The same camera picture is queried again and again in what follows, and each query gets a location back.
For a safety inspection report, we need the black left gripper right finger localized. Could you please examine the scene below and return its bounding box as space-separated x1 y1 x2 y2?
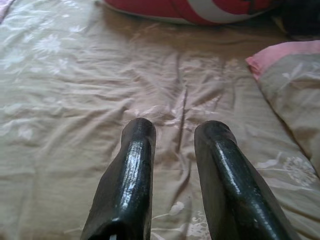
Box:
193 120 302 240

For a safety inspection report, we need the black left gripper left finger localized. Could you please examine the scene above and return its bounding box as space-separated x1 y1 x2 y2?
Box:
80 117 157 240

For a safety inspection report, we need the beige floral bed sheet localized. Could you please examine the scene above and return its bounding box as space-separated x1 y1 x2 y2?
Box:
0 0 320 240

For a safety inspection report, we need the beige pillow pink edge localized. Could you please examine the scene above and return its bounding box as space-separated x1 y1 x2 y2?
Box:
244 39 320 176

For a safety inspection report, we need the red white striped bolster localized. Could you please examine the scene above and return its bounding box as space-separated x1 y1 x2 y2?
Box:
99 0 278 26

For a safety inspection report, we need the black cloth item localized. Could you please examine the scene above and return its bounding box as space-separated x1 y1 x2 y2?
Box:
271 0 320 42

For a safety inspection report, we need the pink cartoon print blanket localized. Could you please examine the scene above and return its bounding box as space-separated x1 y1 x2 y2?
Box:
0 0 15 25

